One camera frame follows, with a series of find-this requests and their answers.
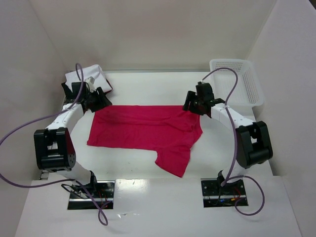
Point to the folded white t-shirt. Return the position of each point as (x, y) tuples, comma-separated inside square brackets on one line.
[(94, 71)]

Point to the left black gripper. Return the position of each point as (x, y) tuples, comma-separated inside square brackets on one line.
[(99, 100)]

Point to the white plastic basket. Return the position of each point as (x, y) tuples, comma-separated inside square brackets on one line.
[(238, 73)]

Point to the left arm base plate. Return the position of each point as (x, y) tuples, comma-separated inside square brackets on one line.
[(103, 194)]

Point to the folded black t-shirt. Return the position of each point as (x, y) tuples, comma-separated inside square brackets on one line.
[(69, 96)]

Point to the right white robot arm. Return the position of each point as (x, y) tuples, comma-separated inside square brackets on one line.
[(252, 143)]

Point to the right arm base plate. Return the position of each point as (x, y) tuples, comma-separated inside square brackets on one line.
[(214, 196)]

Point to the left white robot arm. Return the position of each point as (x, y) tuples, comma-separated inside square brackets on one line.
[(54, 149)]

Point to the folded dark red t-shirt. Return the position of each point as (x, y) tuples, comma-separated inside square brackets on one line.
[(107, 88)]

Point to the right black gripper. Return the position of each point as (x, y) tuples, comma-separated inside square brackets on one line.
[(191, 104)]

